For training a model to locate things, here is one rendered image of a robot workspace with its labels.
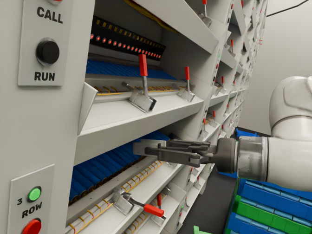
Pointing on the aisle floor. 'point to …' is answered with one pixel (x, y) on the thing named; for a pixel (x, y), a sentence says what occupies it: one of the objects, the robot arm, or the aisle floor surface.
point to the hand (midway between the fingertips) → (149, 147)
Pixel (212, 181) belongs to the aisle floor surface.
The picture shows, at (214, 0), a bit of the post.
